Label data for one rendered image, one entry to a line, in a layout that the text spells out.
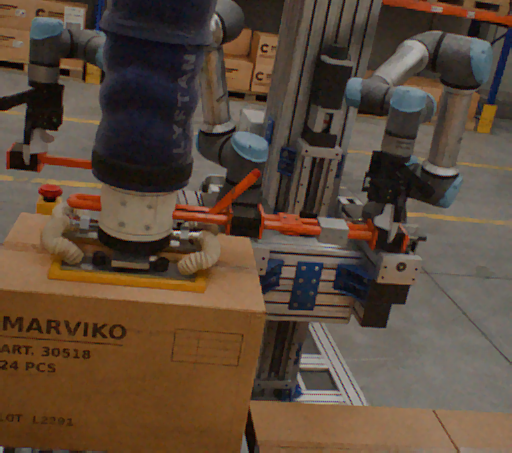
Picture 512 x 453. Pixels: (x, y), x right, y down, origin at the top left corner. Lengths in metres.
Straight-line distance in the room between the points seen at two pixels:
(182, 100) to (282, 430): 1.04
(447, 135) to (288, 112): 0.51
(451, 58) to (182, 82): 0.87
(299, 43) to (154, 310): 1.05
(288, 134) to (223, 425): 1.01
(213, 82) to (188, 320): 0.83
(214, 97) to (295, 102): 0.30
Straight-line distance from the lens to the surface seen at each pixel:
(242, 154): 2.02
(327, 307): 2.29
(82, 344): 1.53
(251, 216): 1.57
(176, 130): 1.45
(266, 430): 2.03
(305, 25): 2.17
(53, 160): 1.84
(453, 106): 2.06
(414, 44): 1.99
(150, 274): 1.52
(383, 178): 1.62
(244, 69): 8.83
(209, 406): 1.61
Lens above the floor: 1.79
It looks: 19 degrees down
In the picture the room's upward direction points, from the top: 10 degrees clockwise
